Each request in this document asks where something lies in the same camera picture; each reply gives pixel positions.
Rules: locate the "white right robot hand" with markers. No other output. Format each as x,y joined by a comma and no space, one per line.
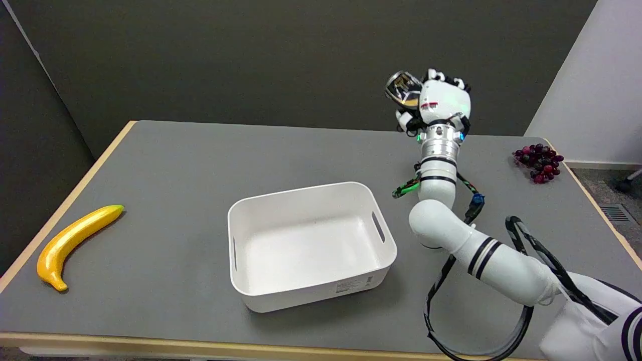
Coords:
444,103

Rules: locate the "floor vent grille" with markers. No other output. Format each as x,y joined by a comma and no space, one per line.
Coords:
615,213

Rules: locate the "shiny metallic can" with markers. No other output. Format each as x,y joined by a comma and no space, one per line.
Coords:
403,90

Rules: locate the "white plastic box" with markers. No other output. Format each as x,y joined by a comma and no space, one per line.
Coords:
308,245

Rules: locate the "dark red grape bunch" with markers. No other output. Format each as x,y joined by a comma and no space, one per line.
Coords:
539,162

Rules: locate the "yellow banana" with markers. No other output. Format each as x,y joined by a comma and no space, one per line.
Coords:
70,243

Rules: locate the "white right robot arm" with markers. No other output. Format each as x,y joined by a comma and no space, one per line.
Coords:
466,235

